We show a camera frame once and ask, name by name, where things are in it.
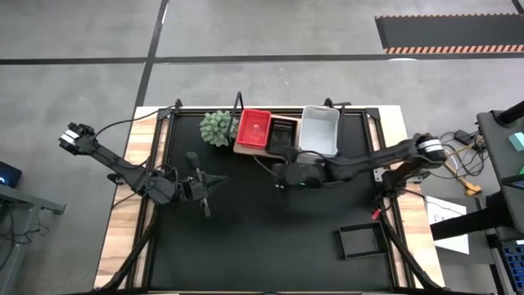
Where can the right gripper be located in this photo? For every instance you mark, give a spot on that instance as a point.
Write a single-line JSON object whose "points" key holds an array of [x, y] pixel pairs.
{"points": [[296, 174]]}

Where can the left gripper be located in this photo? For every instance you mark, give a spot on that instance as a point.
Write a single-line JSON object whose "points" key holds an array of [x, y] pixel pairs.
{"points": [[193, 189]]}

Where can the black plastic mesh basket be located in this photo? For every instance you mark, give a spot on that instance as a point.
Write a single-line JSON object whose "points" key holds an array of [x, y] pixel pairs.
{"points": [[282, 135], [360, 241]]}

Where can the red plastic mesh basket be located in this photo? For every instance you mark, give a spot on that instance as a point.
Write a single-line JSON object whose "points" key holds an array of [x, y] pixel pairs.
{"points": [[254, 129]]}

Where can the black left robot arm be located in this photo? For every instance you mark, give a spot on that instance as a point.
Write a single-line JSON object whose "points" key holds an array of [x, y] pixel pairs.
{"points": [[118, 166]]}

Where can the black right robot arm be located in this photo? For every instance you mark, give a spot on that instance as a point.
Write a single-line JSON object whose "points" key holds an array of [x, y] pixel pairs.
{"points": [[368, 162]]}

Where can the black-framed wooden shelf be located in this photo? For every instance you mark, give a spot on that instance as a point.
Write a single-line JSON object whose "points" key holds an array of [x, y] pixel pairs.
{"points": [[250, 151]]}

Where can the green potted artificial plant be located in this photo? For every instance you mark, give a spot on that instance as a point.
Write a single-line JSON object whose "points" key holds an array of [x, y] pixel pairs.
{"points": [[219, 129]]}

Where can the black table mat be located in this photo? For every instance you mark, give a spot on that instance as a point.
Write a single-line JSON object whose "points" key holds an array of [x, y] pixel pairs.
{"points": [[266, 237]]}

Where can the small red tag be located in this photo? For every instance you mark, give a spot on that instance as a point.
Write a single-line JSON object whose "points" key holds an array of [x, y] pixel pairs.
{"points": [[376, 214]]}

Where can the white paper sheet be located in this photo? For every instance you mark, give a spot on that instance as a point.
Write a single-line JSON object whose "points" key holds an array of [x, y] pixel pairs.
{"points": [[442, 207]]}

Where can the black power adapter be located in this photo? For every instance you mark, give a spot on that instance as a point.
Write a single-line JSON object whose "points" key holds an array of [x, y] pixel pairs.
{"points": [[464, 136]]}

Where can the black support beam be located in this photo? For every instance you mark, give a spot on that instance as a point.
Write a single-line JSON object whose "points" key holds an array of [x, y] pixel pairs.
{"points": [[471, 221]]}

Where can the grey metal desk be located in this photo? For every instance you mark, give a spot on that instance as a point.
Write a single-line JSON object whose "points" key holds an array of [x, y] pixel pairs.
{"points": [[24, 201]]}

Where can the grey operator desk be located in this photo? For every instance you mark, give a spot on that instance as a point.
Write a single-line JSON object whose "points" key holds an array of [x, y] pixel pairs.
{"points": [[497, 155]]}

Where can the black computer tower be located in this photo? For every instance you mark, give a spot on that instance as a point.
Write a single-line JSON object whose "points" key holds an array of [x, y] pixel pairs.
{"points": [[8, 174]]}

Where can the black orange-striped floor ramp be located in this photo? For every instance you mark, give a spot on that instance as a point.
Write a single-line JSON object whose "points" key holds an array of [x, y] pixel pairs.
{"points": [[450, 33]]}

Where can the black monitor pole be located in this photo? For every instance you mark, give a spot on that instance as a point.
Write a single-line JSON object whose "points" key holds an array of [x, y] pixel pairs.
{"points": [[511, 114]]}

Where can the green plastic container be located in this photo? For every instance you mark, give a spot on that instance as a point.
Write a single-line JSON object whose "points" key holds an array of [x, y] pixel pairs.
{"points": [[518, 141]]}

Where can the black computer keyboard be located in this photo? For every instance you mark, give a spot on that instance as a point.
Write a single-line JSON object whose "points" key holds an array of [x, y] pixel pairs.
{"points": [[515, 260]]}

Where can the grey metal bracket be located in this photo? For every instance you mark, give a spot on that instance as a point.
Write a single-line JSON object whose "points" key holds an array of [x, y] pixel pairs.
{"points": [[378, 175]]}

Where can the black aluminium rig frame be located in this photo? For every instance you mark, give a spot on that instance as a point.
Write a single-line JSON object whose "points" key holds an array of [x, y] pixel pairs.
{"points": [[396, 262]]}

